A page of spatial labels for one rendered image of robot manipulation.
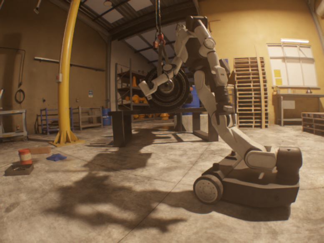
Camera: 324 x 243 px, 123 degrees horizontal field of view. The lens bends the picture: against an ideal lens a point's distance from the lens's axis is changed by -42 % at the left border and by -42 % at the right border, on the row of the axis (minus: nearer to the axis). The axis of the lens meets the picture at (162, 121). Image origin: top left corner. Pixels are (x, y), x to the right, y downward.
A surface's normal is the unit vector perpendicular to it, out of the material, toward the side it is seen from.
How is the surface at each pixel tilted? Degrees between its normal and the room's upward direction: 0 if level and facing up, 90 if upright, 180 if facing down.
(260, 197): 90
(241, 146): 90
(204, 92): 109
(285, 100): 90
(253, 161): 90
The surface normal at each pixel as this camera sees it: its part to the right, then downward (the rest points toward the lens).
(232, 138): -0.50, 0.45
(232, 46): -0.46, 0.08
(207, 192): -0.71, 0.07
